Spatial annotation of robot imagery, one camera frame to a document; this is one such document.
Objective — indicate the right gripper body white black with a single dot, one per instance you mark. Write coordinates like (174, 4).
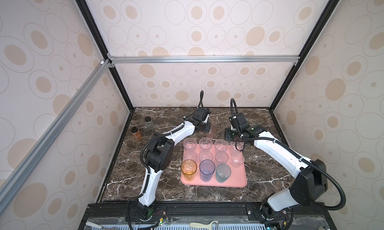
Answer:
(231, 135)

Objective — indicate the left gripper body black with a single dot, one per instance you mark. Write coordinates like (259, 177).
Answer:
(204, 128)

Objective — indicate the clear faceted glass one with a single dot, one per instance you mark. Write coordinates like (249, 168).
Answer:
(205, 144)

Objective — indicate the clear faceted glass five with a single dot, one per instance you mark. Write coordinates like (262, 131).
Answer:
(190, 144)

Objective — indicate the clear faceted glass three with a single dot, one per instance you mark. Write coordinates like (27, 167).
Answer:
(221, 145)

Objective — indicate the small clear round cup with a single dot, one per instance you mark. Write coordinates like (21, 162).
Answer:
(237, 160)

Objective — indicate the clear faceted glass six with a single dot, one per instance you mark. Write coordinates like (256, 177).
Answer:
(205, 155)

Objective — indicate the teal tall plastic tumbler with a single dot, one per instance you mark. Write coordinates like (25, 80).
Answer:
(223, 172)

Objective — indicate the blue tall plastic tumbler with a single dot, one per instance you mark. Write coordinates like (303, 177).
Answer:
(207, 169)

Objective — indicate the yellow tall plastic tumbler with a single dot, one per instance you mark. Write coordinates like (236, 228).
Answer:
(189, 169)

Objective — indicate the clear faceted glass four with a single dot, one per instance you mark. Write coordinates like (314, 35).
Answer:
(237, 147)

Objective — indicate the small pink plastic cup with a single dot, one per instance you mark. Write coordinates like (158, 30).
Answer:
(212, 132)

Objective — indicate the clear faceted glass two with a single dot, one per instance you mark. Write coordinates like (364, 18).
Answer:
(189, 155)

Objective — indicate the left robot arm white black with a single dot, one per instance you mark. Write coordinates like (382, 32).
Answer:
(156, 156)

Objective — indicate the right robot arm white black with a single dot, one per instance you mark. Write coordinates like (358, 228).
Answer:
(309, 183)

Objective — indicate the pink plastic tray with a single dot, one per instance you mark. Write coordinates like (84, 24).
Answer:
(238, 178)

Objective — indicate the chopped parsley spice jar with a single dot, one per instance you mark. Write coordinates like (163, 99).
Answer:
(149, 123)

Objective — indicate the red sweet pepper spice jar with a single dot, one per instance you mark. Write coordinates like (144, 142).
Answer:
(136, 133)

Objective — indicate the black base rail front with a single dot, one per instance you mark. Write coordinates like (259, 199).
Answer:
(230, 215)

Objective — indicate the aluminium frame rail back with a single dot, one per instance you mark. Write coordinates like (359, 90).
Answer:
(182, 60)

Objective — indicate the aluminium frame rail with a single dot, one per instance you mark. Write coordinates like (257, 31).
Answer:
(20, 175)
(182, 60)

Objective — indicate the cream plastic handle tool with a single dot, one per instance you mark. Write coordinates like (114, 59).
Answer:
(213, 225)

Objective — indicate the aluminium frame rail left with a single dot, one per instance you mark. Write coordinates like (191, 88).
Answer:
(20, 175)

